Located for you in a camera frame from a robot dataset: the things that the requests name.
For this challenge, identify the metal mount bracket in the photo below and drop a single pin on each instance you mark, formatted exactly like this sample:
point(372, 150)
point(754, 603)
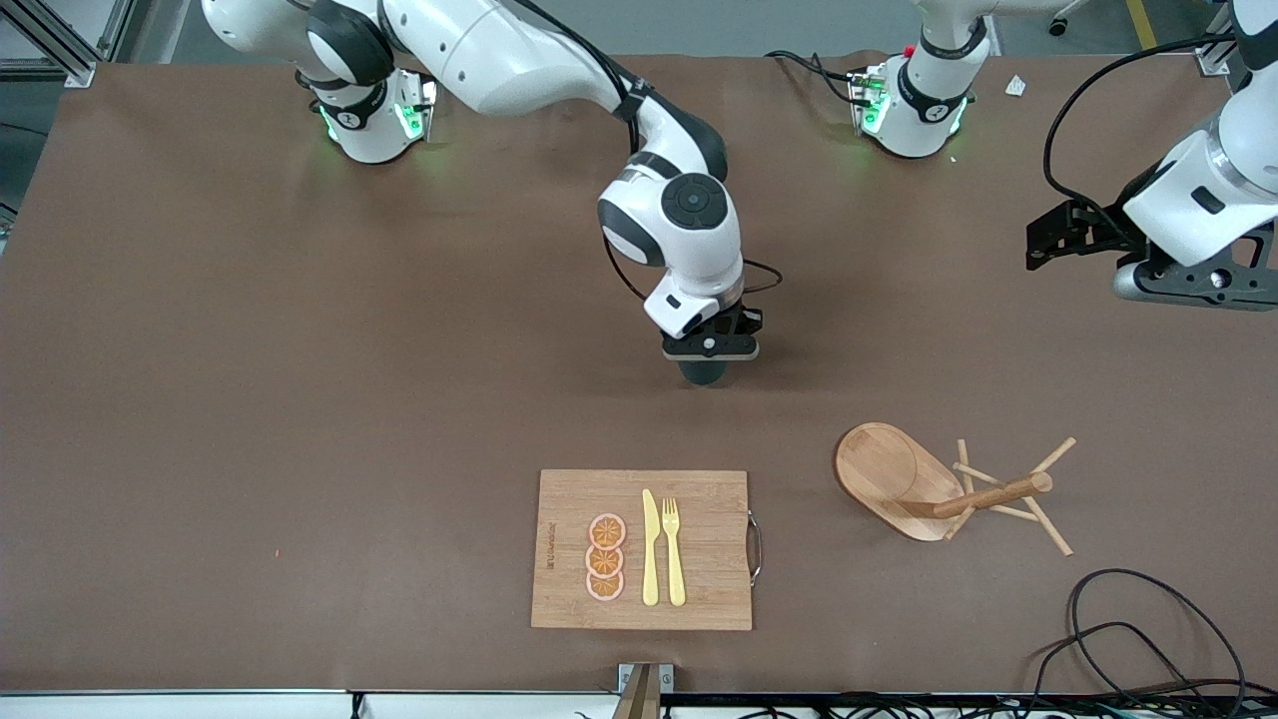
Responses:
point(644, 689)

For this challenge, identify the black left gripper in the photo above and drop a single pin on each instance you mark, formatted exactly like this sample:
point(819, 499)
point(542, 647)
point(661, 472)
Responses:
point(1106, 232)

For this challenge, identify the wooden cutting board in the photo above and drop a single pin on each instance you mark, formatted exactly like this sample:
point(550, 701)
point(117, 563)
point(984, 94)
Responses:
point(709, 529)

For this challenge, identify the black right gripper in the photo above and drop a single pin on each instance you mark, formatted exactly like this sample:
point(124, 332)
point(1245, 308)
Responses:
point(704, 372)

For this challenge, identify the white paper scrap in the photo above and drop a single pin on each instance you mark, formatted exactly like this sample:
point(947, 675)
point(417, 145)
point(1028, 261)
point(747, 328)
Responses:
point(1015, 86)

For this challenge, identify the yellow plastic fork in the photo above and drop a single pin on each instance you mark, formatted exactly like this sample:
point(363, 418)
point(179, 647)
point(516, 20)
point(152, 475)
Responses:
point(676, 571)

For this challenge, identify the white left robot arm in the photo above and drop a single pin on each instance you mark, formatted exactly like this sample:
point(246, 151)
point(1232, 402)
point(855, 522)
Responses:
point(924, 110)

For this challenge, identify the yellow plastic knife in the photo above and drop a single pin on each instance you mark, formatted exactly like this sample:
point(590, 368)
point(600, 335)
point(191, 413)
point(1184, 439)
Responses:
point(650, 559)

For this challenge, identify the black caster wheel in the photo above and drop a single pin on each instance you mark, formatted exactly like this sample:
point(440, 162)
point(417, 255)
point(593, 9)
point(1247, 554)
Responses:
point(1058, 27)

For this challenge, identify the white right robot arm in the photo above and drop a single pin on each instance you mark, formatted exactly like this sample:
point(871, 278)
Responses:
point(479, 60)

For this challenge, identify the aluminium frame profile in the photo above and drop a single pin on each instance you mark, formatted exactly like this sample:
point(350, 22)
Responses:
point(1213, 60)
point(60, 55)

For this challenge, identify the orange slice toy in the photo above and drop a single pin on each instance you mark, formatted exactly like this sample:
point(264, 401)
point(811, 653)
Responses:
point(604, 562)
point(607, 530)
point(604, 587)

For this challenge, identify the wooden cup rack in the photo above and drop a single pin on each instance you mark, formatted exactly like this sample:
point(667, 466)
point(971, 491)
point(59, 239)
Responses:
point(889, 474)

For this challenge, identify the dark green cup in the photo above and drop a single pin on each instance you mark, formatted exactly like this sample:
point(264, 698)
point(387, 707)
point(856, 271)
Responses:
point(704, 373)

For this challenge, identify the white table edge rail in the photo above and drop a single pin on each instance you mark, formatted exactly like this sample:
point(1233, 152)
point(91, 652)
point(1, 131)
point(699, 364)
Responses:
point(200, 706)

